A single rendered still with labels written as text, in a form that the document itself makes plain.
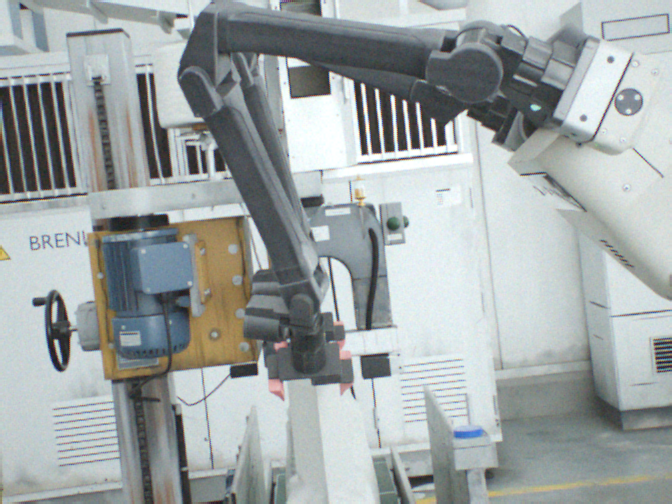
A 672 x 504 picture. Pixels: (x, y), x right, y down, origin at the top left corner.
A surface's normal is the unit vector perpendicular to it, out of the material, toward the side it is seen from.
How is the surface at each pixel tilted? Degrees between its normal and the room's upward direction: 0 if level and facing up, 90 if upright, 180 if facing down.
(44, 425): 90
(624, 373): 90
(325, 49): 119
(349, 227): 90
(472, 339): 90
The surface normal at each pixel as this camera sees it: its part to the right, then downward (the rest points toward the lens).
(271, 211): -0.17, 0.50
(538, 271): 0.03, 0.05
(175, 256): 0.44, 0.00
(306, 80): -0.06, -0.68
